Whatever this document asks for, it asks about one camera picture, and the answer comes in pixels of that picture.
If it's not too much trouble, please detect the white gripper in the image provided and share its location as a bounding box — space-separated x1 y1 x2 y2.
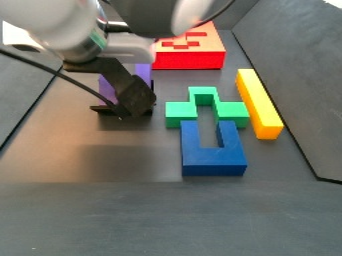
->
0 20 156 65

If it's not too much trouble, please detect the purple U-shaped block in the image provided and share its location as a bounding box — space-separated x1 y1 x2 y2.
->
97 64 153 103

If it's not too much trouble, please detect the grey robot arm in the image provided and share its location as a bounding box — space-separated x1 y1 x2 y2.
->
0 0 214 63

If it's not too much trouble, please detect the black L-shaped fixture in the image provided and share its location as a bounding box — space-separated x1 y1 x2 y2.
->
89 79 157 117

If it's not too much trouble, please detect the red board with cutouts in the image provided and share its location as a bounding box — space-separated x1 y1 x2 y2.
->
152 22 225 70

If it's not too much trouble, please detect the green cross-shaped block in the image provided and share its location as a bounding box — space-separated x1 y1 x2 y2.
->
164 86 249 128

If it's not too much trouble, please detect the blue U-shaped block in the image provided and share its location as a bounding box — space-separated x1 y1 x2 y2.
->
180 121 246 176

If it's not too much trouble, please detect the yellow long bar block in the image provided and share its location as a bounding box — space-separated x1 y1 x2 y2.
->
234 69 283 140

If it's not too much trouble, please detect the black cable with connector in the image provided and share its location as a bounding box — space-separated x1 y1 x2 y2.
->
0 19 157 120

